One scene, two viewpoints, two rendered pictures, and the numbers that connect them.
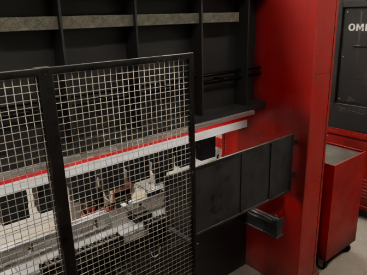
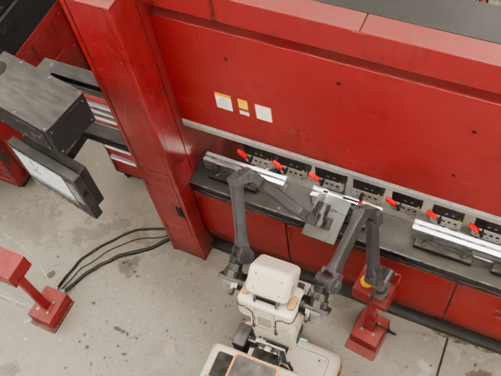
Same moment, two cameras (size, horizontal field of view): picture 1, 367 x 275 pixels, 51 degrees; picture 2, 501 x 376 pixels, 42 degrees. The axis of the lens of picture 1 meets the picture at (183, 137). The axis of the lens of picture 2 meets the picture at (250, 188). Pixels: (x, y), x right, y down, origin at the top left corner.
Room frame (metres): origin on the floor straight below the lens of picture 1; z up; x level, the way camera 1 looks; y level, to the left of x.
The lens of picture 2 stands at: (3.42, 1.73, 4.06)
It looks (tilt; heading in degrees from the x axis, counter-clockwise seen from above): 58 degrees down; 253
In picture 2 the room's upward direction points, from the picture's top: 12 degrees counter-clockwise
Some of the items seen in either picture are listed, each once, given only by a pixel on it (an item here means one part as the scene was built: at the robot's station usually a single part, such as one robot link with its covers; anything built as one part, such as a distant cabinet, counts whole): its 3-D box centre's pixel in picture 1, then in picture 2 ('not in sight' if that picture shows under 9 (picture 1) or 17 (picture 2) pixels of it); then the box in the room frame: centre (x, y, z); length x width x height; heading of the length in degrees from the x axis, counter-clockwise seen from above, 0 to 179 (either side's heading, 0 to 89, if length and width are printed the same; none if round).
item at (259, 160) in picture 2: (204, 147); (260, 151); (2.76, -0.16, 1.20); 0.15 x 0.09 x 0.17; 129
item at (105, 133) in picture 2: not in sight; (97, 146); (3.52, -0.67, 1.18); 0.40 x 0.24 x 0.07; 129
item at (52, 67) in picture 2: not in sight; (66, 89); (3.52, -0.67, 1.67); 0.40 x 0.24 x 0.07; 129
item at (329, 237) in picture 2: (148, 181); (326, 218); (2.61, 0.27, 1.00); 0.26 x 0.18 x 0.01; 39
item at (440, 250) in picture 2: not in sight; (443, 251); (2.16, 0.68, 0.89); 0.30 x 0.05 x 0.03; 129
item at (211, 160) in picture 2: not in sight; (244, 172); (2.84, -0.26, 0.92); 0.50 x 0.06 x 0.10; 129
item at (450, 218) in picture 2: (81, 184); (449, 210); (2.13, 0.62, 1.20); 0.15 x 0.09 x 0.17; 129
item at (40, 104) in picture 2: not in sight; (57, 145); (3.68, -0.49, 1.53); 0.51 x 0.25 x 0.85; 119
